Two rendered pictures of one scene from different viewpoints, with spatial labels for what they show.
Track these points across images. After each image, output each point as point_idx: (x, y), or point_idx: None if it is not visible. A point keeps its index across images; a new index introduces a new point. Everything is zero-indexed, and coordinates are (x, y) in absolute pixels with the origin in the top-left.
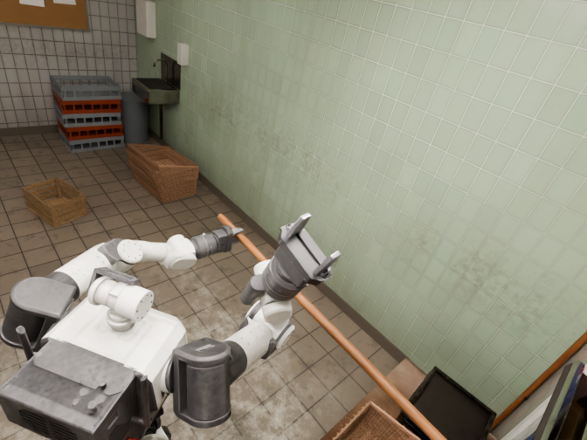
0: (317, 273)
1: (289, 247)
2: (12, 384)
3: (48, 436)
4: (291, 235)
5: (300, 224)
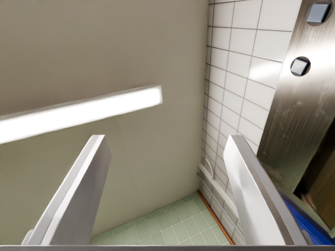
0: (300, 229)
1: (87, 247)
2: None
3: None
4: (62, 227)
5: (96, 167)
